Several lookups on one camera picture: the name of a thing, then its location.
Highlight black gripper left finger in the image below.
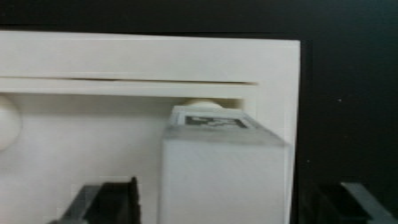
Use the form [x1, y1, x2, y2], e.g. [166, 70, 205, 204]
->
[48, 178, 143, 224]

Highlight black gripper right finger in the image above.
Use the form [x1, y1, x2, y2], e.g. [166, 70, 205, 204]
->
[308, 182, 398, 224]

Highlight white table leg with tag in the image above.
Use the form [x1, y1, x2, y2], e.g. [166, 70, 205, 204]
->
[158, 106, 294, 224]

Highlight white square tabletop tray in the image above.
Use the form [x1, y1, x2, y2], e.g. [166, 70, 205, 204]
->
[0, 78, 258, 224]

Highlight white U-shaped obstacle fence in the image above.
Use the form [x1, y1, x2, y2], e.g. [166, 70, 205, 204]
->
[0, 31, 301, 224]

